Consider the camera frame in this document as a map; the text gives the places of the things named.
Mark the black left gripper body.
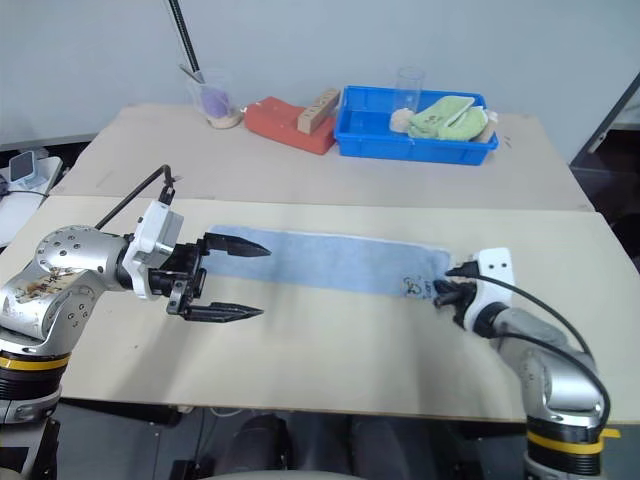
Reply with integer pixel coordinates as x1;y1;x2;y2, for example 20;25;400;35
148;238;209;318

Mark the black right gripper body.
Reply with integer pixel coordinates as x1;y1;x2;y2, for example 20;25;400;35
450;277;479;330

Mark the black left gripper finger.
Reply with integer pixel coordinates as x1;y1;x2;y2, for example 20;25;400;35
201;231;273;260
186;301;265;324

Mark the light blue towel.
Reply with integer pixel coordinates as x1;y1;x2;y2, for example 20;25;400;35
206;224;454;302

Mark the orange folded towel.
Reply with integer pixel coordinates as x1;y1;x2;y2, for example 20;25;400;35
243;95;338;156

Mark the beige cloth under green towel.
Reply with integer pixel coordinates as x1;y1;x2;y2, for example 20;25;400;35
469;106;500;145

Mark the green folded towel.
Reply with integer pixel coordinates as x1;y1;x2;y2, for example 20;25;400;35
406;94;489;144

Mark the dark rounded shape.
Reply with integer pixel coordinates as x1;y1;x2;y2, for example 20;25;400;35
233;413;294;474

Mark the clear beaker with purple lump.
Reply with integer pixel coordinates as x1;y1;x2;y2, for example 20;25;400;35
178;64;242;131

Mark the wooden block with letters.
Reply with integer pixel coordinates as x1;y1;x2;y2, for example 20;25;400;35
296;88;343;136

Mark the blue plastic bin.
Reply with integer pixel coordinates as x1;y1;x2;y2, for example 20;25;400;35
333;84;501;167

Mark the white flat box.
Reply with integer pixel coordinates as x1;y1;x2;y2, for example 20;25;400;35
0;189;47;249

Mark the clear beaker with beige lump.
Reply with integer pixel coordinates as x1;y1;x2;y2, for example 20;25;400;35
389;66;427;134

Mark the dark metal cabinet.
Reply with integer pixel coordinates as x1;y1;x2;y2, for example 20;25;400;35
567;72;640;276

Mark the small white screen device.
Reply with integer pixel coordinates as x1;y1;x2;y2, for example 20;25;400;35
8;149;37;190

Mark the black ribbed gooseneck rod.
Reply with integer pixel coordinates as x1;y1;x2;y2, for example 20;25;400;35
167;0;205;84

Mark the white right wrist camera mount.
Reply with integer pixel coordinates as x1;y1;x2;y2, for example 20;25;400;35
462;247;516;332

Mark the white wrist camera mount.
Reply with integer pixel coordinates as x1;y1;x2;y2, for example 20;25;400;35
121;199;184;302
462;247;516;332

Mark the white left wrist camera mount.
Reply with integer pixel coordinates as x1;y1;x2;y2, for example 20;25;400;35
121;199;184;302

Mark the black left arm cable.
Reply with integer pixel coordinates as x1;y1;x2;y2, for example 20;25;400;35
94;164;181;231

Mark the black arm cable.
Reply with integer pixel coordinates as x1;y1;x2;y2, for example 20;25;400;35
94;164;181;231
468;270;613;432

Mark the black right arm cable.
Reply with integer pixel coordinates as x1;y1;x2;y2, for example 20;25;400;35
468;270;613;432

